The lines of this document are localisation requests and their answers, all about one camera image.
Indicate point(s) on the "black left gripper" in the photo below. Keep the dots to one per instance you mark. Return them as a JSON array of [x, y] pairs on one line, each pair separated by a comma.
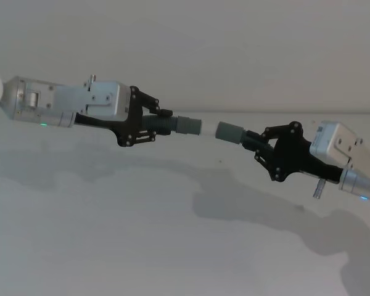
[[132, 123]]

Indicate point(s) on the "white curtain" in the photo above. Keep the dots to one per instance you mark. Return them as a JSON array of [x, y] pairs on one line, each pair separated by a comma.
[[185, 46]]

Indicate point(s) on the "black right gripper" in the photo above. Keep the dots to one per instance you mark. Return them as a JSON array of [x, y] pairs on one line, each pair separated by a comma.
[[291, 154]]

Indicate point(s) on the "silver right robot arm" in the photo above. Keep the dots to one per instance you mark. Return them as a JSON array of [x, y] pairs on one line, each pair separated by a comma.
[[342, 145]]

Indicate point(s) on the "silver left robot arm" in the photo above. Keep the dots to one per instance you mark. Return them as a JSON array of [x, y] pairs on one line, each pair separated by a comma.
[[43, 98]]

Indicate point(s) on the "white table cloth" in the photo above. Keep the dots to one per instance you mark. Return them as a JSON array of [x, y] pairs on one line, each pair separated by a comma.
[[142, 231]]

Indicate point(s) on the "white tube with grey cuff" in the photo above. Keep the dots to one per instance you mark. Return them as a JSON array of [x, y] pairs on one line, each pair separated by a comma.
[[228, 132]]

